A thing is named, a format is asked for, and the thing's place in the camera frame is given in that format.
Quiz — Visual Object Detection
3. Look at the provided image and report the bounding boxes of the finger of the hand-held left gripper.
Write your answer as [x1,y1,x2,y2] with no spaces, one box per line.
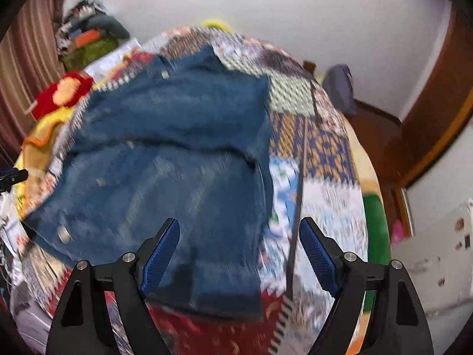
[0,168,29,193]

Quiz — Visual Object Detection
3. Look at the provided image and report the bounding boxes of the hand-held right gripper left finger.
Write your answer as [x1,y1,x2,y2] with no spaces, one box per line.
[46,217,181,355]

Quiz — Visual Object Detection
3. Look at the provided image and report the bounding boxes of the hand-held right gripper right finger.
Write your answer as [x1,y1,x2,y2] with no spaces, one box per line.
[298,216,434,355]

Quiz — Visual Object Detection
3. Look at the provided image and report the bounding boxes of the blue denim jacket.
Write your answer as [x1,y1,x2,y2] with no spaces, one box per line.
[22,44,276,322]

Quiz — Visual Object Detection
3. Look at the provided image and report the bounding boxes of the yellow cloth with orange trim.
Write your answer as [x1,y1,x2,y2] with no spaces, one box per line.
[22,111,76,150]

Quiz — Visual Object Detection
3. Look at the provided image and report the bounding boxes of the green bed sheet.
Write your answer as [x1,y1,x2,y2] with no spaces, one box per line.
[361,192,391,269]

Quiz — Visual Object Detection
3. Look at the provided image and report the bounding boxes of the red plush toy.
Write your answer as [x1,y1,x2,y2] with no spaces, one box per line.
[31,71,94,120]

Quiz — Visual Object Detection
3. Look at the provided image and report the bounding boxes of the patchwork bed blanket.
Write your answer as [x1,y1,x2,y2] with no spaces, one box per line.
[7,26,385,355]

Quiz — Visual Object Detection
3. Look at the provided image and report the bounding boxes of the striped brown curtain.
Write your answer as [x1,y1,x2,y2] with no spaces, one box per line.
[0,0,72,165]

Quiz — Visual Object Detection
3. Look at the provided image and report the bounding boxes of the white appliance with stickers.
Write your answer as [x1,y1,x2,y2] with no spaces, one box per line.
[390,200,473,316]

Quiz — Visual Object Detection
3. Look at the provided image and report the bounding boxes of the green patterned cloth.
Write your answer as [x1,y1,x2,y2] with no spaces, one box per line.
[61,37,119,73]

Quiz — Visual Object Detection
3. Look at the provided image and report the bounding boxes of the white pillow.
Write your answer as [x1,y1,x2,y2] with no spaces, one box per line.
[85,39,143,82]

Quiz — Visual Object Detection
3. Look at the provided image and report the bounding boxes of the orange box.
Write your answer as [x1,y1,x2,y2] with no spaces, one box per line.
[76,30,101,47]

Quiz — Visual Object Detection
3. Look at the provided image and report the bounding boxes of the grey bag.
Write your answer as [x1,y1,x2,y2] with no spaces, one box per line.
[323,64,359,116]

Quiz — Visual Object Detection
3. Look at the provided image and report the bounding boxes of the pile of clutter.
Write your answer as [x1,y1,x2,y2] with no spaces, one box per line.
[55,0,111,50]

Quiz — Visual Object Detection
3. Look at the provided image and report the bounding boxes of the wooden wardrobe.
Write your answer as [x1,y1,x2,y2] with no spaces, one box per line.
[401,4,473,190]

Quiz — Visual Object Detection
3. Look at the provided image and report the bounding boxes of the yellow round object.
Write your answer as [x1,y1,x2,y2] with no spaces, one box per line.
[203,18,236,32]

